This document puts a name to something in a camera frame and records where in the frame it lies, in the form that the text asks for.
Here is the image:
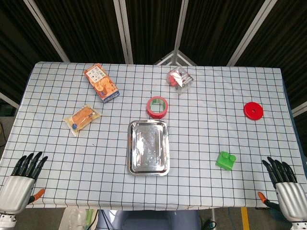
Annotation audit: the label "clear plastic box red contents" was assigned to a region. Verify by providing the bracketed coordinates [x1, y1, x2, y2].
[166, 67, 194, 96]

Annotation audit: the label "orange snack box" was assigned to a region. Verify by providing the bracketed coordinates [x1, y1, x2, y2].
[83, 63, 120, 104]

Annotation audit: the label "white triangular partition foot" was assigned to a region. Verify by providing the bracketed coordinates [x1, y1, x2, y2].
[154, 50, 198, 67]

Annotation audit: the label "black partition screen fabric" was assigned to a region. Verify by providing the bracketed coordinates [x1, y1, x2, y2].
[0, 0, 307, 115]

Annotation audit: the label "bread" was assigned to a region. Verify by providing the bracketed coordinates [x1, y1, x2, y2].
[62, 103, 102, 137]

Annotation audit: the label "red round disc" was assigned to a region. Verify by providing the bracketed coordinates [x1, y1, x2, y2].
[243, 102, 264, 122]

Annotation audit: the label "clear plastic bag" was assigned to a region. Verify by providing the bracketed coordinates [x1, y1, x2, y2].
[59, 207, 88, 230]

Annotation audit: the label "shiny metal tray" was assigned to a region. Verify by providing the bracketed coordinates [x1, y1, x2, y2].
[126, 119, 170, 177]

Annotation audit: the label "green plastic rod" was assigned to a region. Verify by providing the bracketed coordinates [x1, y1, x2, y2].
[85, 208, 94, 228]

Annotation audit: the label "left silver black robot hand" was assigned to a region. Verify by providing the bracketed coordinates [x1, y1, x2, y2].
[0, 151, 48, 215]

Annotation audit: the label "white partition frame post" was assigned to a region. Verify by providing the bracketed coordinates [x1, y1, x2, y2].
[226, 0, 277, 67]
[0, 92, 20, 110]
[23, 0, 70, 63]
[172, 0, 190, 65]
[113, 0, 134, 64]
[291, 102, 307, 118]

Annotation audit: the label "red tape roll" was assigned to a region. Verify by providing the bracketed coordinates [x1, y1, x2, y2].
[146, 96, 169, 119]

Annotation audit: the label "white checkered tablecloth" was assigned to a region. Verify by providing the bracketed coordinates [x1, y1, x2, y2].
[0, 61, 307, 211]

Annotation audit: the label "blue-grey robot torso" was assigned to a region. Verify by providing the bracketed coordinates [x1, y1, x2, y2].
[97, 210, 201, 230]

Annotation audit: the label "green toy building block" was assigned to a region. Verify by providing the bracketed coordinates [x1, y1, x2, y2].
[215, 150, 236, 171]

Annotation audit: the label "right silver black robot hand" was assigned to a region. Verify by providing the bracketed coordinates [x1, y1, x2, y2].
[257, 156, 307, 223]

